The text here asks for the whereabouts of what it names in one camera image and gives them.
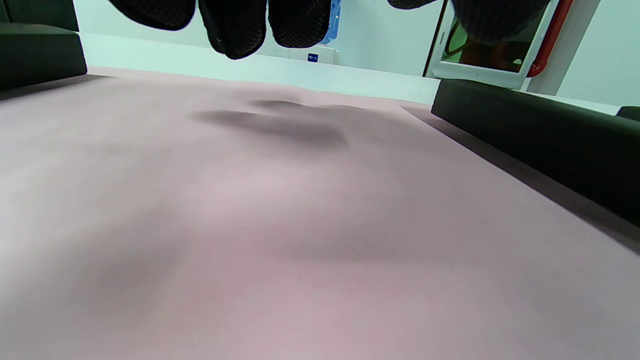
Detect person's left hand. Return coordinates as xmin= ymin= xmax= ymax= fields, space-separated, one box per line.
xmin=107 ymin=0 xmax=551 ymax=60

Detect pink paper sheet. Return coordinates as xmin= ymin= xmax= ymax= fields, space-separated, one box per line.
xmin=0 ymin=66 xmax=640 ymax=360

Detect white water dispenser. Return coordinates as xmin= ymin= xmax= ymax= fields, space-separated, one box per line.
xmin=287 ymin=44 xmax=341 ymax=66

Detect blue dispenser water bottle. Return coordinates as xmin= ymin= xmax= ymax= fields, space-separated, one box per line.
xmin=320 ymin=0 xmax=343 ymax=46

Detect red pipe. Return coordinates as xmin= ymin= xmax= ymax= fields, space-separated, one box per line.
xmin=526 ymin=0 xmax=575 ymax=78

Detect glass fire hose cabinet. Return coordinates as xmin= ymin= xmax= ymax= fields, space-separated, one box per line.
xmin=424 ymin=0 xmax=548 ymax=91

